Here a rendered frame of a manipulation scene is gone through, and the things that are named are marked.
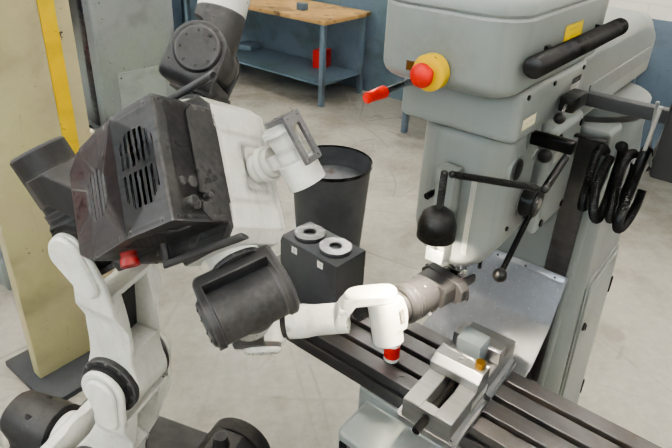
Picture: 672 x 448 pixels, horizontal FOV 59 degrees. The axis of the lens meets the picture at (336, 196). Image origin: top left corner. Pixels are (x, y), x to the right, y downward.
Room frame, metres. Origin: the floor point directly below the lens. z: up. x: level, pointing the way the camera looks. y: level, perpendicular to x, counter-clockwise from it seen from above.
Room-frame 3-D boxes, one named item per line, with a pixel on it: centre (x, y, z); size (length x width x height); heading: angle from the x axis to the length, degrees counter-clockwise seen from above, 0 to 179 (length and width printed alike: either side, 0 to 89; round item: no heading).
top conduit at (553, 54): (1.06, -0.42, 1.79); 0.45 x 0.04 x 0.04; 142
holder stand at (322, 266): (1.40, 0.03, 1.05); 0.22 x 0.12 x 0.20; 48
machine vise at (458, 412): (1.06, -0.32, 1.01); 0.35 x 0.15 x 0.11; 143
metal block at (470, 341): (1.08, -0.34, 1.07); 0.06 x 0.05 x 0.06; 53
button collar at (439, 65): (0.94, -0.14, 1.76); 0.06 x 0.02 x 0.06; 52
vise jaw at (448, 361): (1.04, -0.31, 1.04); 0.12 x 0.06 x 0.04; 53
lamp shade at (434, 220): (0.94, -0.19, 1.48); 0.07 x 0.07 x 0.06
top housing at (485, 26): (1.13, -0.29, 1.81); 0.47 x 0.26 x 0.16; 142
